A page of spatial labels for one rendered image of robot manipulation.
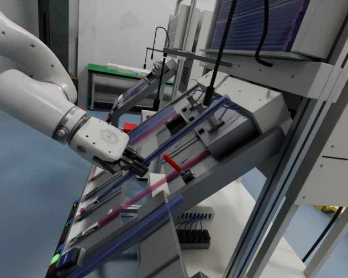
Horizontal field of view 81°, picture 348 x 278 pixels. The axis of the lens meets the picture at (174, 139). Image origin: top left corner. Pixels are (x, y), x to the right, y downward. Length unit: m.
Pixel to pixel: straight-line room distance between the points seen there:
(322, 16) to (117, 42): 4.92
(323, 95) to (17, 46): 0.62
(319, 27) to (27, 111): 0.57
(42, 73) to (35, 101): 0.11
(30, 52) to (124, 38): 4.79
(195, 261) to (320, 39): 0.81
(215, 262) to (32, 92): 0.84
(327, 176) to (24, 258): 1.66
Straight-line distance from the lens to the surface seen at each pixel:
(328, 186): 0.77
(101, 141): 0.44
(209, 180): 0.53
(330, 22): 0.54
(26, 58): 0.55
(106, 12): 5.27
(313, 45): 0.52
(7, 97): 0.48
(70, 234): 0.81
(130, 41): 5.31
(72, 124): 0.45
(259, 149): 0.55
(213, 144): 0.53
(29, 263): 1.70
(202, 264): 0.93
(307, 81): 0.52
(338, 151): 0.71
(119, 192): 0.78
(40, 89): 0.48
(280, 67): 0.59
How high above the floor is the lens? 1.33
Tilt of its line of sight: 22 degrees down
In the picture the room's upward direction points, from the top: 13 degrees clockwise
